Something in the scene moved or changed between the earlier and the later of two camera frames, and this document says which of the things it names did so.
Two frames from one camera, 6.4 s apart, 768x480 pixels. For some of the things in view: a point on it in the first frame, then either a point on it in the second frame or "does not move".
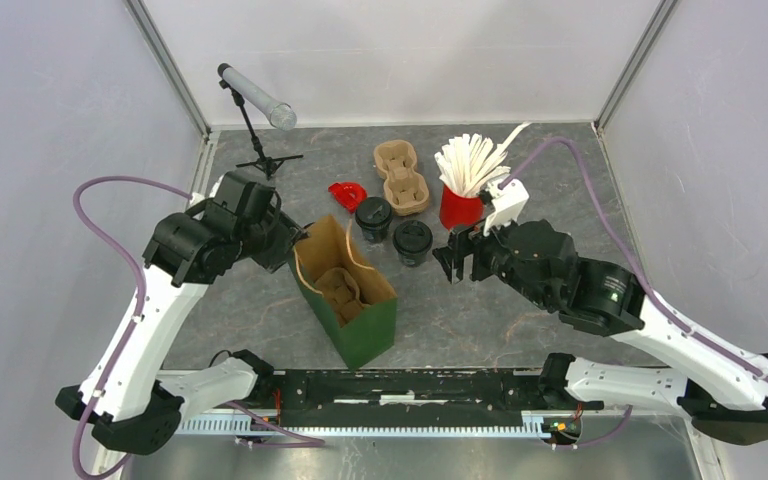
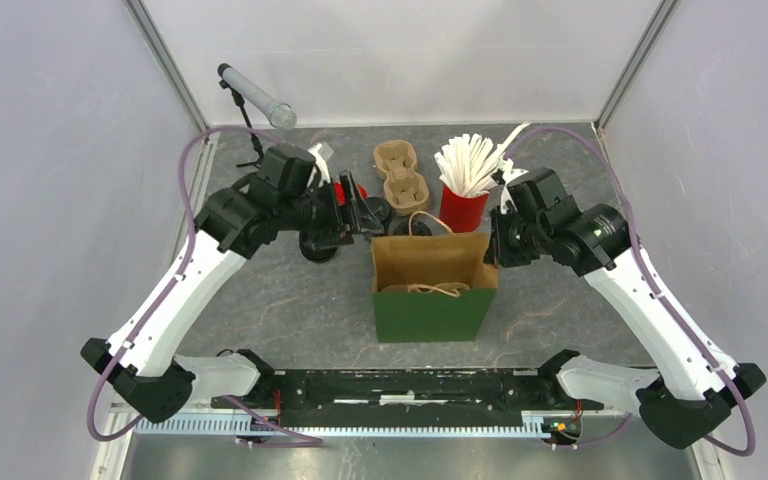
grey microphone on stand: x=280 y=115 does not move
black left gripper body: x=275 y=237 to x=320 y=210
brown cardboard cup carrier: x=406 y=189 does not move
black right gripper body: x=488 y=253 to x=514 y=242
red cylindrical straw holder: x=458 y=212 does not move
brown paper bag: x=359 y=307 to x=433 y=275
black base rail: x=407 y=394 does not move
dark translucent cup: x=373 y=215 does not move
